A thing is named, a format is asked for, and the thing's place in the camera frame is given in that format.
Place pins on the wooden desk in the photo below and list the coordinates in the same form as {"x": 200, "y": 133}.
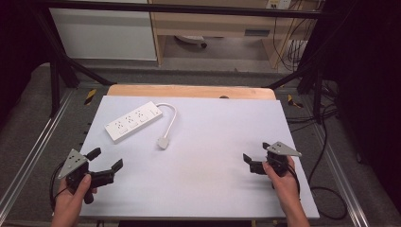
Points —
{"x": 217, "y": 25}

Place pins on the white plug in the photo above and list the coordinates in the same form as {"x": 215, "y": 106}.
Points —
{"x": 163, "y": 142}

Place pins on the aluminium floor rail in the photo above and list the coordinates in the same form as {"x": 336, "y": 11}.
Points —
{"x": 343, "y": 183}
{"x": 34, "y": 157}

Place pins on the black curtain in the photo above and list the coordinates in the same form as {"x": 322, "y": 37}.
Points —
{"x": 369, "y": 78}
{"x": 19, "y": 47}

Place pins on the white cabinet panel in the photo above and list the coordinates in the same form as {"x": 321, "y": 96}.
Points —
{"x": 101, "y": 34}

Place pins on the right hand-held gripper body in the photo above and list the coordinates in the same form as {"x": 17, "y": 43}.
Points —
{"x": 279, "y": 159}

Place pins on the person's right hand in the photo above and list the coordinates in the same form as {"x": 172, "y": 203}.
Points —
{"x": 285, "y": 187}

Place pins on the white power strip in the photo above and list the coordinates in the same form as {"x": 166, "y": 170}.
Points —
{"x": 132, "y": 122}

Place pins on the wooden table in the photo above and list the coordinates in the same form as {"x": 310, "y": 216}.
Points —
{"x": 189, "y": 91}

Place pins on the office chair base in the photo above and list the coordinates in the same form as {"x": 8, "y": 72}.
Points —
{"x": 190, "y": 39}

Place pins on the yellow black floor tape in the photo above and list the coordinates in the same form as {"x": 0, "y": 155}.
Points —
{"x": 293, "y": 101}
{"x": 90, "y": 96}

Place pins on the wall socket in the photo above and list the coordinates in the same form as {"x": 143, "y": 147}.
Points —
{"x": 279, "y": 3}

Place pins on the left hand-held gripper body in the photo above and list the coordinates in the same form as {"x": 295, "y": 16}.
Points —
{"x": 77, "y": 171}

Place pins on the person's left hand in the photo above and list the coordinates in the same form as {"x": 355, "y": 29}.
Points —
{"x": 71, "y": 201}

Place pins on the white table cover board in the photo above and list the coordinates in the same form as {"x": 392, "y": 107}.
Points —
{"x": 201, "y": 176}

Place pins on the black metal frame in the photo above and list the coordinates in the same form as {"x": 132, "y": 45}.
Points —
{"x": 176, "y": 9}

